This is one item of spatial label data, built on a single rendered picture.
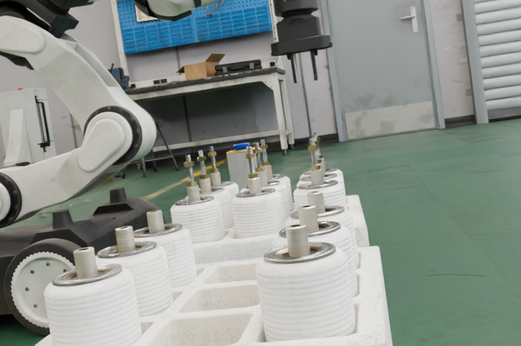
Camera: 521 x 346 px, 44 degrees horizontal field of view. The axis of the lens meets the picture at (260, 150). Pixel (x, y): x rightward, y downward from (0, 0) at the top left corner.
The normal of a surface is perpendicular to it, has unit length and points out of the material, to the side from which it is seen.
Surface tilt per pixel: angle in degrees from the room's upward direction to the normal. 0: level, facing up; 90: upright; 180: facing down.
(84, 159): 90
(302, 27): 90
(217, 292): 90
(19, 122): 67
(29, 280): 90
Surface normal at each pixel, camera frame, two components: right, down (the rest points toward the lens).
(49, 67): 0.09, 0.43
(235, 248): -0.11, 0.07
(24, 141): 0.98, -0.13
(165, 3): -0.34, 0.89
